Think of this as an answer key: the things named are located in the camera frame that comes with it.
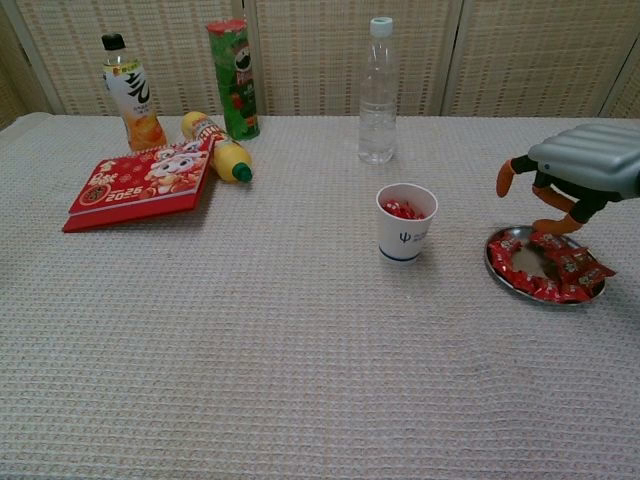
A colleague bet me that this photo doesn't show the green Pringles can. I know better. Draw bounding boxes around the green Pringles can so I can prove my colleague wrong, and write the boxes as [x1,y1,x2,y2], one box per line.
[206,18,262,142]

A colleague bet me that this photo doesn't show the yellow bottle green cap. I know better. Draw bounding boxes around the yellow bottle green cap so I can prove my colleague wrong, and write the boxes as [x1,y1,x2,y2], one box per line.
[180,110,255,185]

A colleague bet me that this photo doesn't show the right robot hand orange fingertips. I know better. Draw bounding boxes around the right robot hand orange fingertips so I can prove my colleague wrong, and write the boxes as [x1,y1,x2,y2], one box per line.
[495,121,640,236]

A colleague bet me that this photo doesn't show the white paper cup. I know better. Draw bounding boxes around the white paper cup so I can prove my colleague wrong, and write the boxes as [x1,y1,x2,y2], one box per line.
[375,182,440,266]

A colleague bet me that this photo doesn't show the white woven tablecloth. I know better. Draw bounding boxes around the white woven tablecloth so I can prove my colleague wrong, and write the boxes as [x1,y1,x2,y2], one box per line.
[0,112,640,480]

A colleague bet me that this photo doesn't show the red wrapped candy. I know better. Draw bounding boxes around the red wrapped candy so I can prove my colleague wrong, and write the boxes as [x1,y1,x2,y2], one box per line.
[529,231,571,251]
[488,234,521,266]
[547,248,617,286]

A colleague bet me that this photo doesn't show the clear plastic water bottle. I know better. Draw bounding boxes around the clear plastic water bottle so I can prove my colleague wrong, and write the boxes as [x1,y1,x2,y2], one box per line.
[357,16,399,165]

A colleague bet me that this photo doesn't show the woven folding screen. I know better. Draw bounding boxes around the woven folding screen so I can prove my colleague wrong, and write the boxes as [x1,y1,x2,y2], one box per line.
[0,0,640,131]

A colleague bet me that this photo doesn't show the red 2026 desk calendar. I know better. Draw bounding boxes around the red 2026 desk calendar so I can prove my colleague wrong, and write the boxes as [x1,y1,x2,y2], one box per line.
[62,138,217,234]

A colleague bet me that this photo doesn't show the tea bottle black cap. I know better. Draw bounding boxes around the tea bottle black cap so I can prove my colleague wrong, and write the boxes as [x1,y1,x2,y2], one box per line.
[101,33,169,153]

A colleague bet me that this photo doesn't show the round metal plate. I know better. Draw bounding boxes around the round metal plate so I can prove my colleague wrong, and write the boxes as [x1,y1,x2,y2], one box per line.
[483,224,608,305]

